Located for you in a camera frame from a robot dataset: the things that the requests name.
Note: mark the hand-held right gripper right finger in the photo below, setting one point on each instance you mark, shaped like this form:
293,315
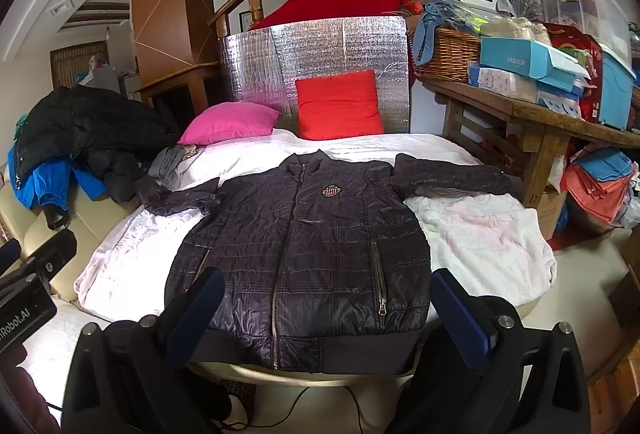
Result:
460,319

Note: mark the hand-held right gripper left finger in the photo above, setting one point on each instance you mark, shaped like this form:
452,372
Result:
197,314

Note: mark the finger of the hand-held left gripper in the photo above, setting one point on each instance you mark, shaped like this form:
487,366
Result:
50,254

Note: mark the dark quilted zip jacket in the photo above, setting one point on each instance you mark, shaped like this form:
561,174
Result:
325,254

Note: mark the pile of dark clothes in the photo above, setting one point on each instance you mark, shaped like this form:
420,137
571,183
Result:
85,124

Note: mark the stack of folded clothes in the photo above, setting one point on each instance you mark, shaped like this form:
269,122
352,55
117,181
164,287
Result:
600,194

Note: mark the cream sofa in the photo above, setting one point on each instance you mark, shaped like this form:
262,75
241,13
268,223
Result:
95,224

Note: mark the blue garment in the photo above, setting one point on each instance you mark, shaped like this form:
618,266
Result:
45,184

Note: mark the white bed sheet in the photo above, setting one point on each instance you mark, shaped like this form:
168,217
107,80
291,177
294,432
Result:
475,234

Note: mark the cardboard box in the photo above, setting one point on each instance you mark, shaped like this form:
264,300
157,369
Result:
547,214

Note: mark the clear plastic bag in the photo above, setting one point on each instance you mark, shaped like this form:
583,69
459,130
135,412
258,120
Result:
167,161

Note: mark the magenta folded cloth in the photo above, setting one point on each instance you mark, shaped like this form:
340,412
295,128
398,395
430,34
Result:
230,124

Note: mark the wooden table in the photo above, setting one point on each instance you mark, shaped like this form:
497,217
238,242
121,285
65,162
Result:
550,124

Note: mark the white patterned box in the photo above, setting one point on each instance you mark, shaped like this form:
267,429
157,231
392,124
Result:
500,81

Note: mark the red folded cloth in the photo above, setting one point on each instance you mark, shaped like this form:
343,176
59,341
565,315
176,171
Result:
337,106

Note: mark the wicker basket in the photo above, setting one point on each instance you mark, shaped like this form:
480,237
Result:
450,54

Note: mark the blue shoebox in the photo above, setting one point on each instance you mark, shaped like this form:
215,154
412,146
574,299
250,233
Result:
515,59

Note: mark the blue plastic bin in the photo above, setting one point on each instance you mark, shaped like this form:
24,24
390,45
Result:
617,89

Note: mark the silver foil insulation panel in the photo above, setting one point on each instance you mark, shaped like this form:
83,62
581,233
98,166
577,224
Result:
320,49

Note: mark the light blue cloth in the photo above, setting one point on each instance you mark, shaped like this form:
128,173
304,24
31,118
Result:
430,26

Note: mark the cream folded cloth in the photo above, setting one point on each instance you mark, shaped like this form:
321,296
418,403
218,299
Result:
515,29

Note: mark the red printed bag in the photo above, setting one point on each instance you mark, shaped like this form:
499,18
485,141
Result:
575,36

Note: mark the dark plastic bag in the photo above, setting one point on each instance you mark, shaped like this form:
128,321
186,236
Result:
520,4

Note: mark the clear plastic storage box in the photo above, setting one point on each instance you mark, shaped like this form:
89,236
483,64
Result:
595,9

